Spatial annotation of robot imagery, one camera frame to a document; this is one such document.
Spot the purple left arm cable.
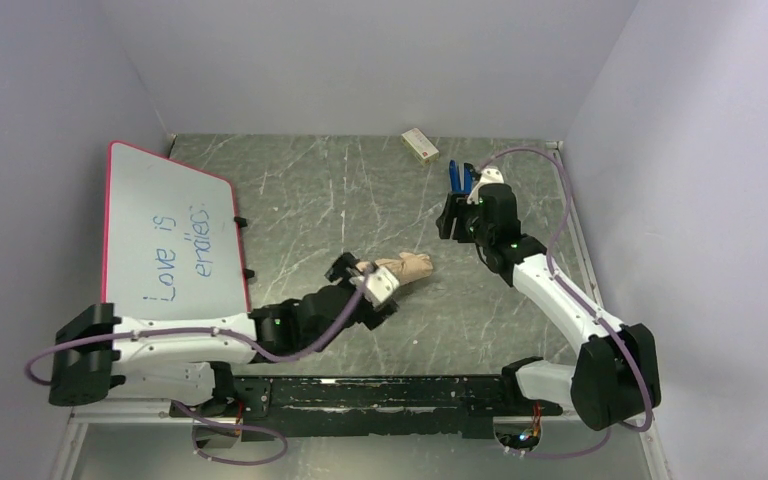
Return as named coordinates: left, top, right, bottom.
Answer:
left=24, top=274, right=371, bottom=388

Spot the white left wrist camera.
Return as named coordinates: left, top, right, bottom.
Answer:
left=365, top=267, right=400, bottom=309

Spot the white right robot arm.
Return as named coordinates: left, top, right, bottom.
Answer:
left=436, top=183, right=661, bottom=431

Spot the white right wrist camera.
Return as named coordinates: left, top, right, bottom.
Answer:
left=467, top=167, right=505, bottom=204

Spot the pink framed whiteboard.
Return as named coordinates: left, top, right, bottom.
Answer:
left=101, top=141, right=250, bottom=320

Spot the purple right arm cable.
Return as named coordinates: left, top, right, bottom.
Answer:
left=479, top=146, right=654, bottom=435

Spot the small white red box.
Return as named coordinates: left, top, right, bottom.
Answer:
left=401, top=128, right=440, bottom=165

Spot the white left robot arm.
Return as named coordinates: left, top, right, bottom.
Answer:
left=25, top=253, right=401, bottom=407

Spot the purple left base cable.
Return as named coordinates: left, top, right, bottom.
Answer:
left=171, top=400, right=290, bottom=468

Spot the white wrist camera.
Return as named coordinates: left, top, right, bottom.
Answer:
left=365, top=267, right=400, bottom=309
left=467, top=167, right=505, bottom=204

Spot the beige folding umbrella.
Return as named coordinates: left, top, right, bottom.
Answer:
left=373, top=252, right=434, bottom=286

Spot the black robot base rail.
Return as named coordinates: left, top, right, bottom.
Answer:
left=194, top=374, right=563, bottom=442

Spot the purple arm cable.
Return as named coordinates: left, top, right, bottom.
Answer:
left=479, top=146, right=654, bottom=435
left=24, top=274, right=371, bottom=388

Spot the blue stapler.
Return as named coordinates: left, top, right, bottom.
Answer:
left=448, top=159, right=476, bottom=195

